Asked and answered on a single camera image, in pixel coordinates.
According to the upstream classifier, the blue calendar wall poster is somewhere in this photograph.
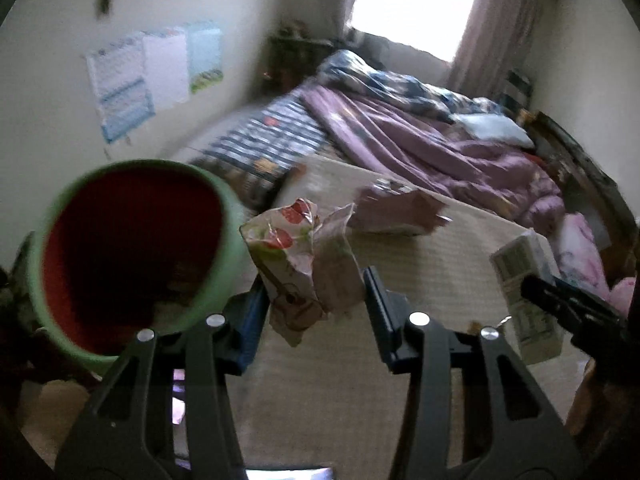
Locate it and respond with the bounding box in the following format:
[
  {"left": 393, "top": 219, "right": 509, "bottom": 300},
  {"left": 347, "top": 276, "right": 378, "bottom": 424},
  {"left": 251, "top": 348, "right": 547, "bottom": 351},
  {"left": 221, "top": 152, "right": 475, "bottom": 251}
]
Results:
[{"left": 85, "top": 32, "right": 157, "bottom": 146}]

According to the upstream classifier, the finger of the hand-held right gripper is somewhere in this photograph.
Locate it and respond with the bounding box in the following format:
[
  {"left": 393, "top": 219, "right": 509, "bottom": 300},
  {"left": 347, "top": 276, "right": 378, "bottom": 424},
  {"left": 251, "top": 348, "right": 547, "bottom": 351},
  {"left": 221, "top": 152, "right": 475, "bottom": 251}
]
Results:
[{"left": 520, "top": 274, "right": 629, "bottom": 357}]

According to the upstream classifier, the plaid cushion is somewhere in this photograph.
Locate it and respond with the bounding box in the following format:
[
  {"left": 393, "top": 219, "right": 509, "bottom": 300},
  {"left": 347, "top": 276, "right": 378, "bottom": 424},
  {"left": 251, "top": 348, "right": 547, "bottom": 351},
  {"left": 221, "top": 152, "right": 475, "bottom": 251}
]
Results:
[{"left": 502, "top": 69, "right": 534, "bottom": 112}]

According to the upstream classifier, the green cartoon wall poster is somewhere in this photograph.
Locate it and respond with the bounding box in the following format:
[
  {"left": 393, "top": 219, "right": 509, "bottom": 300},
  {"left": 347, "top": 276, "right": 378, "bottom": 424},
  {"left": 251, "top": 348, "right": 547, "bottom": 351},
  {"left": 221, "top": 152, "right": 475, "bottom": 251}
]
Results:
[{"left": 184, "top": 20, "right": 224, "bottom": 95}]

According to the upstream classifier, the dark wooden headboard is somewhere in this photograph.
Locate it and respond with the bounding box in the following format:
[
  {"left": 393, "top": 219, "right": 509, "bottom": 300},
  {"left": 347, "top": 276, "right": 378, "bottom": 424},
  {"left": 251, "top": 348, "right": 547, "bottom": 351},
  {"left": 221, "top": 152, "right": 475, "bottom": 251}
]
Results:
[{"left": 525, "top": 110, "right": 637, "bottom": 266}]

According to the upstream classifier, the red bin with green rim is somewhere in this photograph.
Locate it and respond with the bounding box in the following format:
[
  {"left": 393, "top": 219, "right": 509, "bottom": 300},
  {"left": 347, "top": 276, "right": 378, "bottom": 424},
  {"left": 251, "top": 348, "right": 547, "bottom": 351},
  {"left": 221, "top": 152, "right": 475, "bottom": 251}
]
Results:
[{"left": 27, "top": 159, "right": 251, "bottom": 373}]

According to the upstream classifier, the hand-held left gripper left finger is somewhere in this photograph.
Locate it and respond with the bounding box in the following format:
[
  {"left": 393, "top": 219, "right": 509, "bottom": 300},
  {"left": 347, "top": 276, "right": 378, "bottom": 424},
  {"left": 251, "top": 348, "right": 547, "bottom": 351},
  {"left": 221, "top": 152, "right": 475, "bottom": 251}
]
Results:
[{"left": 57, "top": 279, "right": 271, "bottom": 472}]

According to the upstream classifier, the pink curtain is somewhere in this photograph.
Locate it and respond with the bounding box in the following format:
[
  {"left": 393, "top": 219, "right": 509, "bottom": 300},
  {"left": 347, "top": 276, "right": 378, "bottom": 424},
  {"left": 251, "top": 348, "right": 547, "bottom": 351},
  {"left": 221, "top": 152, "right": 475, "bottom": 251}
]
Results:
[{"left": 445, "top": 0, "right": 543, "bottom": 101}]

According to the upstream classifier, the beige checked mat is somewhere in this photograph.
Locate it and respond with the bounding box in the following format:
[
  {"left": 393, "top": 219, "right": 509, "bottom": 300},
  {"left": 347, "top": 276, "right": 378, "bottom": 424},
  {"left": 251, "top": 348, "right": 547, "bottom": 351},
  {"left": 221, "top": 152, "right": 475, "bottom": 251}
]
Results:
[{"left": 170, "top": 154, "right": 591, "bottom": 480}]

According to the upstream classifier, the bright window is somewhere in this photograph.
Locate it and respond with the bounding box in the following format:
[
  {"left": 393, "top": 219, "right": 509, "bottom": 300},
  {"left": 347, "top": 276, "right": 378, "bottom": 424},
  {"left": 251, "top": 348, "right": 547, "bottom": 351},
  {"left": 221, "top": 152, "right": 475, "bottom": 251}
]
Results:
[{"left": 349, "top": 0, "right": 482, "bottom": 65}]

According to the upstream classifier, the purple flat bag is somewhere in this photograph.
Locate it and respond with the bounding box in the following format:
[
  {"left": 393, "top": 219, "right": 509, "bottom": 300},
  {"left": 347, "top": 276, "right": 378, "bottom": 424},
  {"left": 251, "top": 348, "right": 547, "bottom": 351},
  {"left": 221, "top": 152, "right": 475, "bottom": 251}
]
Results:
[{"left": 350, "top": 180, "right": 451, "bottom": 237}]

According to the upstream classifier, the white pillow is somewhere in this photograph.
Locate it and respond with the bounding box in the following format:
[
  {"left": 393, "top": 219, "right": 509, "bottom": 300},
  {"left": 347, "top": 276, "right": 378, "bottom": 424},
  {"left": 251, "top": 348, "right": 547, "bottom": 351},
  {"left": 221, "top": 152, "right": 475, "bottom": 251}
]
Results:
[{"left": 450, "top": 112, "right": 535, "bottom": 150}]

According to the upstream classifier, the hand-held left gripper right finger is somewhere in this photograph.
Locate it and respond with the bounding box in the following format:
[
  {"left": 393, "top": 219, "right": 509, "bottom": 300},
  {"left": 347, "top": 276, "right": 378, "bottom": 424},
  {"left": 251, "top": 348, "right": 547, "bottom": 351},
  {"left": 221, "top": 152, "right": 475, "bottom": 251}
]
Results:
[{"left": 362, "top": 265, "right": 584, "bottom": 472}]

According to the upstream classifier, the white printed carton box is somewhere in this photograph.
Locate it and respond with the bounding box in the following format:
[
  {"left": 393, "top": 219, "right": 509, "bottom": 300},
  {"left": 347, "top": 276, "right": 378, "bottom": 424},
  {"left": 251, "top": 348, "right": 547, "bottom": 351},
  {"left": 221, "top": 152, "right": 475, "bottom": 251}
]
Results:
[{"left": 489, "top": 229, "right": 565, "bottom": 367}]

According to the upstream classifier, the purple quilt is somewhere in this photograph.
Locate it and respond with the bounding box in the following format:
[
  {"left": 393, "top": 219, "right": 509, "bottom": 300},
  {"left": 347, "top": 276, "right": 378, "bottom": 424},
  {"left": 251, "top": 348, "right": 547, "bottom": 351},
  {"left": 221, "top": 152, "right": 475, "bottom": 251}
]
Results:
[{"left": 300, "top": 85, "right": 566, "bottom": 236}]

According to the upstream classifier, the navy patterned duvet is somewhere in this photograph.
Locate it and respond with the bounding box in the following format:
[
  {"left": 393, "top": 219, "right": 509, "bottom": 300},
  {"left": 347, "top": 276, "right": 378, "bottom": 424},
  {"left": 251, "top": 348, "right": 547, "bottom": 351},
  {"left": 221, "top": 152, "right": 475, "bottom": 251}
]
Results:
[{"left": 315, "top": 49, "right": 506, "bottom": 121}]

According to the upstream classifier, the white wall poster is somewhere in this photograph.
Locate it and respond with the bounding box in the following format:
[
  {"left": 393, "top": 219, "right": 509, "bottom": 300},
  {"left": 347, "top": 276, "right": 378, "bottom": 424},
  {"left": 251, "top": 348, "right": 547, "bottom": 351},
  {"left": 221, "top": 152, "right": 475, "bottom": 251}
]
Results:
[{"left": 142, "top": 27, "right": 192, "bottom": 112}]

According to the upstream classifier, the blue plaid bed sheet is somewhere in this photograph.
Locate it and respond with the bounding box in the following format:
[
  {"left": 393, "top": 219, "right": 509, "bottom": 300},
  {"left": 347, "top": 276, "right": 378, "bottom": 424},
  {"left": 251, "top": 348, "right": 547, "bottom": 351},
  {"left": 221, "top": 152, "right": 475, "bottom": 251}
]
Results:
[{"left": 187, "top": 95, "right": 333, "bottom": 211}]

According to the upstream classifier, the dark wooden cabinet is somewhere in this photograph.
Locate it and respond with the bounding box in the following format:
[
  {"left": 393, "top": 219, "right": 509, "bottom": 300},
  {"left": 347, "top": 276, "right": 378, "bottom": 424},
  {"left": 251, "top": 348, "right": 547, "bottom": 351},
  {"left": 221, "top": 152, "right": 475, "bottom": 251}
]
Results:
[{"left": 269, "top": 22, "right": 348, "bottom": 97}]

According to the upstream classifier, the pink patterned cloth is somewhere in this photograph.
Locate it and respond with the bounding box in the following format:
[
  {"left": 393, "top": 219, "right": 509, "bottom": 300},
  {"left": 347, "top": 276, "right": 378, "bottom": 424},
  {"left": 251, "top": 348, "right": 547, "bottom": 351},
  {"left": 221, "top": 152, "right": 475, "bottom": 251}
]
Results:
[{"left": 556, "top": 212, "right": 610, "bottom": 293}]

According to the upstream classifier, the floral printed wrapper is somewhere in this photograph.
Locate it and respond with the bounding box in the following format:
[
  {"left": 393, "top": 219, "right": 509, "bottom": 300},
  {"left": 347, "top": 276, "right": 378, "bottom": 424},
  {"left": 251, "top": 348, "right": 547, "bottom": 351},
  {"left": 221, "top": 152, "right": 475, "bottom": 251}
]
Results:
[{"left": 239, "top": 198, "right": 368, "bottom": 347}]

